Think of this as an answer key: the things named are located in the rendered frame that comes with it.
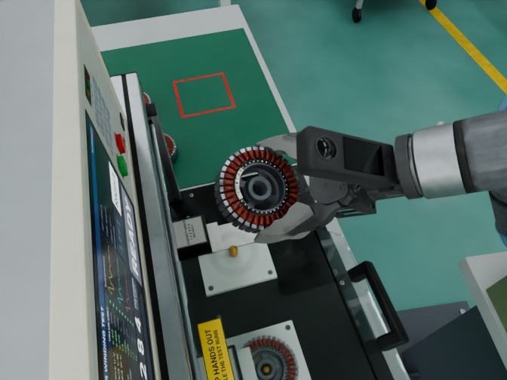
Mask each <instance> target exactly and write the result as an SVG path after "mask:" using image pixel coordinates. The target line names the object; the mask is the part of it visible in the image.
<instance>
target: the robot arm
mask: <svg viewBox="0 0 507 380"><path fill-rule="evenodd" d="M255 146H258V148H259V147H264V148H265V149H266V148H268V149H271V151H273V150H274V151H275V152H277V153H278V154H280V155H283V154H287V155H288V156H289V157H290V158H292V159H294V160H295V161H297V172H298V173H299V174H300V175H304V176H308V177H309V186H308V187H307V188H306V193H308V194H310V195H311V196H312V198H313V199H314V200H315V201H317V202H316V203H314V204H312V205H311V206H309V205H306V204H302V203H300V202H296V203H295V204H294V205H292V206H291V207H290V208H289V210H288V212H287V213H286V215H285V216H284V217H282V218H281V219H278V220H275V221H273V223H272V224H271V225H270V226H269V227H268V228H264V229H263V230H259V232H258V233H257V236H256V237H255V238H254V242H255V243H257V244H272V243H276V242H279V241H283V240H287V239H300V238H304V237H305V236H306V235H307V234H308V233H309V232H310V231H314V230H317V229H320V228H322V227H324V226H326V225H327V224H329V223H330V222H331V221H332V220H333V218H334V217H336V218H338V219H339V218H346V217H352V216H363V215H370V214H376V201H378V200H383V199H388V198H398V197H404V196H406V198H407V199H408V200H410V199H417V198H422V197H423V196H424V197H425V198H427V199H433V198H444V197H450V196H456V195H467V194H468V193H475V192H485V191H488V192H489V196H490V201H491V204H492V208H493V213H494V216H495V220H496V221H495V227H496V230H497V232H498V233H499V235H500V237H501V240H502V242H503V244H504V245H505V247H506V248H507V95H506V96H505V97H504V98H503V100H502V101H501V103H500V104H499V108H498V111H497V112H491V113H487V114H484V115H478V116H475V117H471V118H465V119H462V120H458V121H454V122H450V123H446V124H445V123H444V122H443V121H439V122H437V123H436V124H435V126H434V127H427V128H424V129H420V130H415V131H414V132H413V134H411V133H408V134H404V135H400V136H397V137H396V138H395V152H394V149H393V145H390V144H387V143H384V142H377V141H374V140H371V139H365V138H361V137H358V136H352V135H348V134H345V133H339V132H336V131H332V130H326V129H323V128H320V127H313V126H307V127H305V128H304V129H302V130H301V131H300V132H295V133H288V134H283V135H278V136H273V137H270V138H268V139H264V140H262V141H260V142H257V143H256V145H255ZM371 205H372V207H371ZM349 209H354V210H349ZM340 210H346V211H340ZM338 211H340V212H338ZM357 212H360V213H357ZM346 213H353V214H346ZM344 214H346V215H344Z"/></svg>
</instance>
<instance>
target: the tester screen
mask: <svg viewBox="0 0 507 380"><path fill-rule="evenodd" d="M89 124H90V138H91V163H92V177H93V190H94V216H95V229H96V243H97V269H98V282H99V295H100V321H101V335H102V348H103V374H104V380H141V374H140V361H139V353H138V346H137V332H136V325H135V317H134V312H136V313H137V314H138V315H139V316H140V320H141V327H142V334H143V347H144V354H145V361H146V373H147V380H149V373H148V366H147V359H146V346H145V340H144V333H143V321H142V314H141V307H140V294H139V291H140V293H141V294H142V296H143V305H144V311H145V318H146V330H147V337H148V343H149V355H150V362H151V368H152V380H155V379H154V372H153V365H152V354H151V348H150V341H149V330H148V323H147V316H146V305H145V299H144V292H143V281H142V286H140V284H139V282H138V281H137V279H136V278H135V276H134V275H133V274H132V272H131V271H130V266H129V258H128V245H127V238H126V230H125V223H124V209H123V202H122V194H121V183H120V181H119V179H118V190H119V197H120V205H121V220H122V228H123V235H124V249H125V257H126V263H125V261H124V260H123V258H122V257H121V256H120V254H119V253H118V251H117V246H116V238H115V222H114V213H113V204H112V188H111V179H110V171H109V163H110V161H109V159H108V157H107V155H106V153H105V151H104V149H103V147H102V145H101V143H100V141H99V139H98V137H97V135H96V133H95V131H94V129H93V127H92V125H91V123H90V121H89ZM110 164H111V163H110ZM111 166H112V165H111ZM112 169H113V167H112ZM113 170H114V169H113ZM114 172H115V171H114ZM115 175H116V173H115ZM116 176H117V175H116ZM117 178H118V177H117ZM134 225H135V220H134ZM135 231H136V226H135ZM136 238H137V232H136ZM137 249H138V244H137ZM138 256H139V250H138ZM139 263H140V256H139ZM140 274H141V268H140ZM141 280H142V275H141Z"/></svg>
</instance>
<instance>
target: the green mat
mask: <svg viewBox="0 0 507 380"><path fill-rule="evenodd" d="M100 53H101V56H102V58H103V62H104V63H105V66H106V69H107V72H108V73H109V76H111V75H119V74H124V73H128V72H137V74H138V77H139V80H140V83H141V86H142V89H143V92H144V93H146V94H148V95H149V97H150V100H151V103H155V107H156V110H157V113H158V117H159V121H160V123H161V128H162V131H163V133H165V134H167V135H168V136H170V137H171V138H172V139H173V140H174V142H175V144H176V147H177V159H176V160H175V162H174V163H173V164H172V165H173V168H174V172H175V176H176V178H177V183H178V186H179V189H183V188H189V187H193V186H197V185H203V184H206V183H210V182H215V181H216V178H217V174H218V173H219V171H220V169H221V168H222V166H223V165H224V164H225V163H226V161H227V160H228V159H229V157H230V156H232V155H233V154H234V153H236V152H237V151H239V150H241V149H246V148H247V147H251V148H252V147H253V146H255V145H256V143H258V142H260V141H262V140H264V139H268V138H270V137H273V136H278V135H283V134H288V133H289V132H290V131H289V130H288V127H287V125H286V123H285V120H284V118H283V116H282V113H281V111H280V109H279V107H278V104H277V103H276V100H275V98H274V96H273V93H272V91H271V89H270V86H269V84H268V82H267V80H266V77H265V75H264V73H263V71H262V69H261V66H260V64H259V62H258V59H257V57H256V55H255V53H254V50H253V48H252V46H251V44H250V42H249V39H248V37H247V35H246V32H245V31H244V28H240V29H232V30H227V31H222V32H213V33H208V34H203V35H195V36H190V37H185V38H177V39H172V40H167V41H159V42H154V43H149V44H141V45H136V46H131V47H123V48H118V49H113V50H108V51H100ZM221 72H223V73H224V75H225V77H226V81H227V84H228V86H229V89H230V92H231V95H232V98H233V100H234V103H235V108H231V109H224V110H220V111H216V112H209V113H205V114H201V115H194V116H190V117H186V118H181V115H180V110H179V106H178V102H177V97H176V94H175V90H174V84H173V81H179V80H184V79H188V78H196V77H201V76H205V75H212V74H217V73H221ZM176 86H177V91H178V94H179V98H180V103H181V106H182V110H183V115H191V114H195V113H199V112H206V111H210V110H214V109H221V108H225V107H230V106H232V102H231V100H230V98H229V94H228V91H227V89H226V86H225V83H224V80H223V77H222V75H215V76H211V77H206V78H198V79H194V80H189V81H181V82H177V83H176Z"/></svg>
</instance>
